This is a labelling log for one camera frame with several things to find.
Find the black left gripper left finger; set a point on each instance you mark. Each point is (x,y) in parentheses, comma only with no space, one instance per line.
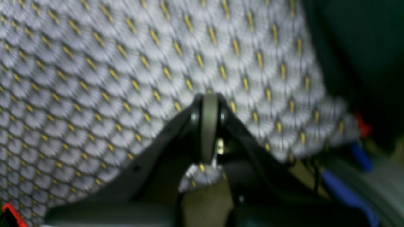
(145,193)

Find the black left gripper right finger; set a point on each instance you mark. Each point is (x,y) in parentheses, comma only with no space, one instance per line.
(264,192)

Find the dark navy T-shirt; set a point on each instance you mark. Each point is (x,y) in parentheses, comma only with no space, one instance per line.
(360,48)

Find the red table clamp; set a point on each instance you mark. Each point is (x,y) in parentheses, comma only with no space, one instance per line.
(365,128)

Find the fan-patterned table cloth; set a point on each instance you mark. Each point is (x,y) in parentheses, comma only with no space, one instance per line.
(86,85)

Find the red clamp at corner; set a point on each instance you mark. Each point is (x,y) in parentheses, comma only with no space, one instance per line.
(10,217)

